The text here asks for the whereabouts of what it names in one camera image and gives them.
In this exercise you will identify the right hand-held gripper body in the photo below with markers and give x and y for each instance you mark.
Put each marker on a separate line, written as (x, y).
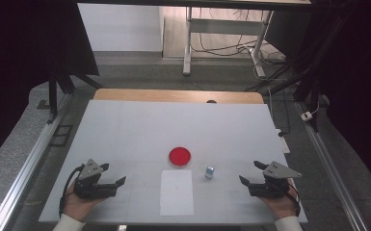
(270, 187)

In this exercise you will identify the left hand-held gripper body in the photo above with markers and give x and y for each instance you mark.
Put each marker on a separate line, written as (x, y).
(93, 189)

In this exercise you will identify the small blue and white vial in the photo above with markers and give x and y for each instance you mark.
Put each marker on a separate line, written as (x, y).
(209, 172)

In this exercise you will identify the red petri dish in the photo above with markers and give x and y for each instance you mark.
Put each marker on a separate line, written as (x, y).
(180, 156)

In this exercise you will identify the person's left hand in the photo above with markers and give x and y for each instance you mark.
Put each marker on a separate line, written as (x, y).
(78, 207)

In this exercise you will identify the white power strip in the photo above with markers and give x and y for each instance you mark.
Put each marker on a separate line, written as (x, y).
(284, 144)

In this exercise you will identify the white paper sheet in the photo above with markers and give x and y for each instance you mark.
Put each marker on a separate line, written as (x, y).
(176, 195)

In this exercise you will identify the white plug adapter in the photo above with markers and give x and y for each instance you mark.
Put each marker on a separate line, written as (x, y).
(306, 116)

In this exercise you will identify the white board table cover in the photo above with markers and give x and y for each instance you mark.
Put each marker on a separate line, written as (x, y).
(173, 128)

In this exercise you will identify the black tripod stand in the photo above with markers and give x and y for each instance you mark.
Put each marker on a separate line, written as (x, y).
(53, 96)

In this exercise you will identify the black stand legs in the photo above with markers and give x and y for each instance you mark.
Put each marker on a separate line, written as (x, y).
(308, 83)

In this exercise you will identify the black curtain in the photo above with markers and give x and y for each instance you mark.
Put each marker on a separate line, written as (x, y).
(359, 80)
(19, 64)

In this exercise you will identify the aluminium rail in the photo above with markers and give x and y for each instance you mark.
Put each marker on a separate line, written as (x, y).
(331, 166)
(29, 166)

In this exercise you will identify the white desk frame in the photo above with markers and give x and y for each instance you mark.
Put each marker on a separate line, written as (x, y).
(225, 26)

